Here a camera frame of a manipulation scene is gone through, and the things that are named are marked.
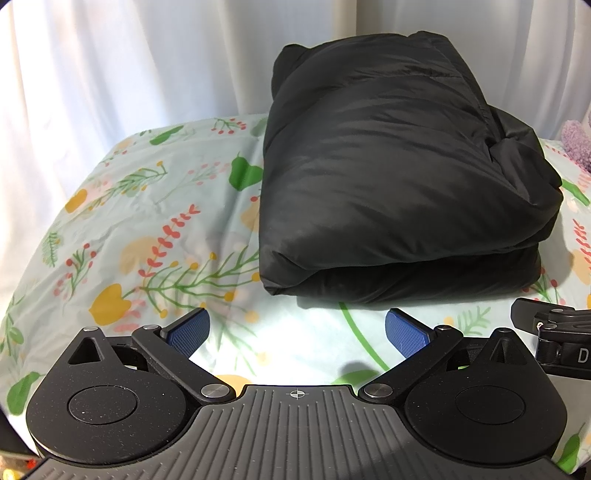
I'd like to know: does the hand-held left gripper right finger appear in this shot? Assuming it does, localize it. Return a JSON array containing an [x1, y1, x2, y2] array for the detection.
[[359, 308, 528, 401]]

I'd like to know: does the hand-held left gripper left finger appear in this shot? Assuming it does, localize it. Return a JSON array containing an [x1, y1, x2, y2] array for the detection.
[[68, 308, 235, 401]]

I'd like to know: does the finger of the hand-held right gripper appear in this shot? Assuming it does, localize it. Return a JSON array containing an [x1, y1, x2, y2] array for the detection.
[[510, 298, 591, 334]]

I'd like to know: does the black puffer jacket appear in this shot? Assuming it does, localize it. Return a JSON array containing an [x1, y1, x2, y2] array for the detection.
[[259, 30, 565, 306]]

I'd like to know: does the floral bed sheet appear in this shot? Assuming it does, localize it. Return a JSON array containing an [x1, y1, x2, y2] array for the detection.
[[0, 113, 591, 476]]

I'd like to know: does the purple fluffy plush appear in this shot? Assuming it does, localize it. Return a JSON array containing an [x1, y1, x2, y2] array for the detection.
[[560, 119, 591, 172]]

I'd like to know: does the white sheer curtain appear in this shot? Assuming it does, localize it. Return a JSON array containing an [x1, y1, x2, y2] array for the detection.
[[0, 0, 591, 259]]

